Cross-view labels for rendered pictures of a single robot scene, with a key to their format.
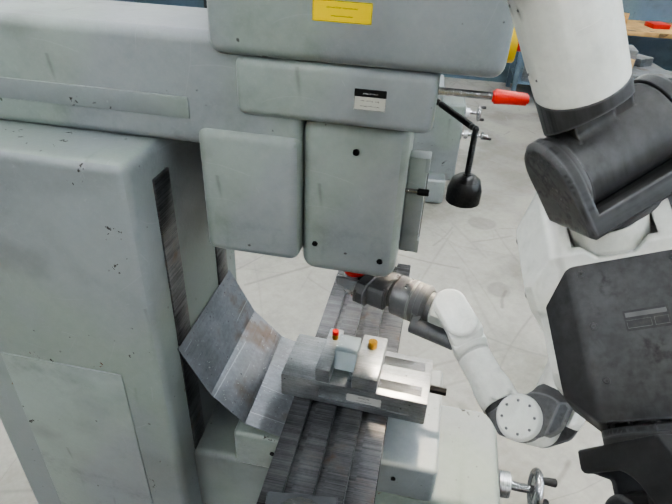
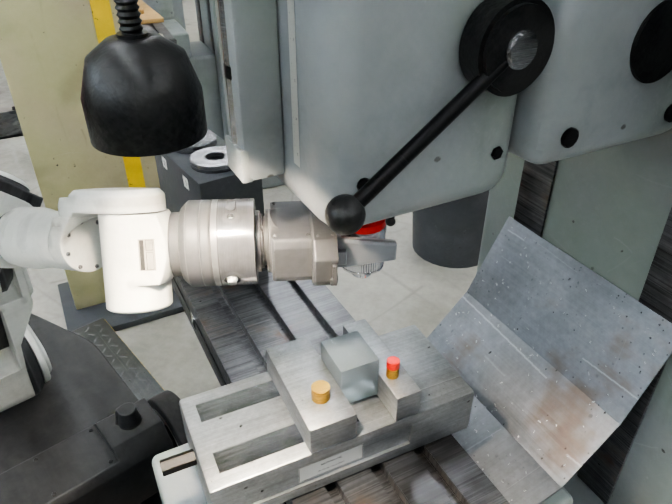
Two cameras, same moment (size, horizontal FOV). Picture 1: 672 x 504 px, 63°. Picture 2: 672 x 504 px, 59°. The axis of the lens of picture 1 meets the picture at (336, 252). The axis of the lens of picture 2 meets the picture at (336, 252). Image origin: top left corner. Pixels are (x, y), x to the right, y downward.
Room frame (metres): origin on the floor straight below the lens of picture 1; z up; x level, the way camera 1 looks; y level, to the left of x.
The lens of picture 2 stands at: (1.39, -0.39, 1.57)
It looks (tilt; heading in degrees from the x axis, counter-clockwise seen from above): 33 degrees down; 143
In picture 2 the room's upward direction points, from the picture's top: straight up
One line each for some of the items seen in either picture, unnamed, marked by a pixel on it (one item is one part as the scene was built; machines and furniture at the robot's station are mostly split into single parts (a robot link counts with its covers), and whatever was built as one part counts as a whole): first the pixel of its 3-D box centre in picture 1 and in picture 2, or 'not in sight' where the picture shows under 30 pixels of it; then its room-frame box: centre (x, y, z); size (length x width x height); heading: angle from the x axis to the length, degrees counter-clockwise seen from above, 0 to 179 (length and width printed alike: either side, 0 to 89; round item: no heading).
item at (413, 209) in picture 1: (414, 202); (247, 48); (0.97, -0.15, 1.45); 0.04 x 0.04 x 0.21; 80
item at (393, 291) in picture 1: (390, 292); (274, 242); (0.94, -0.12, 1.24); 0.13 x 0.12 x 0.10; 148
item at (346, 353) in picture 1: (347, 353); (349, 367); (0.97, -0.04, 1.03); 0.06 x 0.05 x 0.06; 168
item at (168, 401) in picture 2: not in sight; (177, 434); (0.47, -0.13, 0.50); 0.20 x 0.05 x 0.20; 4
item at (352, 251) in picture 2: not in sight; (365, 253); (1.02, -0.06, 1.24); 0.06 x 0.02 x 0.03; 58
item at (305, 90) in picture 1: (345, 76); not in sight; (1.00, 0.00, 1.68); 0.34 x 0.24 x 0.10; 80
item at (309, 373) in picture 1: (358, 370); (327, 403); (0.96, -0.07, 0.98); 0.35 x 0.15 x 0.11; 78
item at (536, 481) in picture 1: (521, 487); not in sight; (0.90, -0.54, 0.63); 0.16 x 0.12 x 0.12; 80
